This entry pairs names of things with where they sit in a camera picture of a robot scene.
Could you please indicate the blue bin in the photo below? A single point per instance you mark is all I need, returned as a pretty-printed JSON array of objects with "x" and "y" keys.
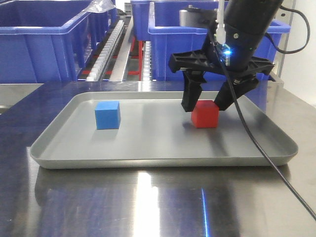
[
  {"x": 47, "y": 40},
  {"x": 140, "y": 17},
  {"x": 168, "y": 37}
]

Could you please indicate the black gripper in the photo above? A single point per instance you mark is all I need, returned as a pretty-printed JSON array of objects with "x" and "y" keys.
[{"x": 237, "y": 56}]

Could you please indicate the grey metal tray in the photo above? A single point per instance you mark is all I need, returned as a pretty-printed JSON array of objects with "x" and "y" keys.
[{"x": 154, "y": 131}]

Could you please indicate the blue bin rear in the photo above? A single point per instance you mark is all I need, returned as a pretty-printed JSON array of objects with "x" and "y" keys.
[{"x": 140, "y": 17}]

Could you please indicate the red shelf frame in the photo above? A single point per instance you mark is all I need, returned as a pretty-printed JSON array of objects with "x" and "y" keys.
[{"x": 132, "y": 71}]

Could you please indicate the blue cube block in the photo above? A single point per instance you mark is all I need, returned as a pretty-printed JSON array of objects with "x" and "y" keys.
[{"x": 107, "y": 115}]

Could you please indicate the blue bin lower right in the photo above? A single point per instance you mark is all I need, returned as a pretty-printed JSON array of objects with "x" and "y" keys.
[{"x": 168, "y": 37}]

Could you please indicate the white roller conveyor rail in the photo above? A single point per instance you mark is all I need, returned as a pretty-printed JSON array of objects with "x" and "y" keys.
[{"x": 100, "y": 66}]

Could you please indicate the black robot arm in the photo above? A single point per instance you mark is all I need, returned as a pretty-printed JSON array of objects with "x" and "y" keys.
[{"x": 236, "y": 12}]

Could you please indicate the perforated steel shelf upright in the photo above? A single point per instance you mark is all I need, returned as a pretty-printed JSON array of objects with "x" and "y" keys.
[{"x": 285, "y": 17}]

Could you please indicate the blue bin lower left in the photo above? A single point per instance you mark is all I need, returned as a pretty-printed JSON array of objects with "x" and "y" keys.
[{"x": 47, "y": 40}]

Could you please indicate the red cube block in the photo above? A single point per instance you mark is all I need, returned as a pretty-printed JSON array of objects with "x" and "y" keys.
[{"x": 205, "y": 114}]

